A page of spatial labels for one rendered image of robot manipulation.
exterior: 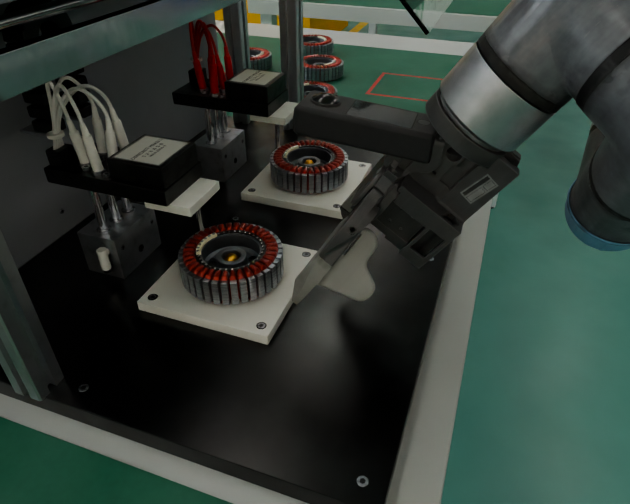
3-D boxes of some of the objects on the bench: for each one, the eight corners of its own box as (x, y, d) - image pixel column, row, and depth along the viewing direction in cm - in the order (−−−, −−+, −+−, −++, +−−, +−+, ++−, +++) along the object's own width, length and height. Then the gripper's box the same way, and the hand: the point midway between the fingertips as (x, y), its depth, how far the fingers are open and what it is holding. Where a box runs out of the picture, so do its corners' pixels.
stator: (298, 256, 61) (298, 229, 58) (257, 319, 52) (255, 290, 50) (213, 237, 64) (210, 211, 61) (162, 293, 55) (155, 266, 53)
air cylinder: (247, 161, 83) (244, 128, 80) (225, 182, 77) (221, 148, 74) (219, 156, 84) (215, 124, 81) (195, 177, 79) (190, 143, 75)
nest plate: (319, 258, 62) (319, 250, 61) (268, 345, 51) (267, 336, 50) (208, 234, 66) (207, 226, 66) (138, 310, 55) (136, 301, 54)
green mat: (507, 60, 134) (507, 60, 134) (486, 160, 88) (486, 159, 88) (190, 30, 160) (190, 29, 160) (45, 94, 114) (45, 94, 114)
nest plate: (371, 170, 81) (371, 163, 80) (342, 219, 69) (342, 211, 68) (282, 155, 85) (281, 148, 84) (241, 200, 73) (240, 192, 73)
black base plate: (473, 163, 87) (475, 151, 86) (379, 529, 39) (381, 514, 37) (223, 125, 100) (222, 114, 99) (-81, 365, 52) (-91, 349, 50)
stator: (219, 72, 126) (217, 56, 124) (238, 59, 135) (237, 44, 133) (261, 76, 123) (261, 60, 121) (278, 63, 132) (278, 48, 130)
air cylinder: (162, 243, 65) (154, 205, 61) (125, 279, 59) (114, 240, 56) (128, 236, 66) (118, 198, 63) (88, 270, 60) (75, 231, 57)
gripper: (517, 229, 32) (341, 364, 45) (527, 115, 47) (393, 241, 60) (410, 142, 31) (262, 305, 44) (455, 54, 46) (335, 195, 59)
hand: (315, 251), depth 52 cm, fingers open, 14 cm apart
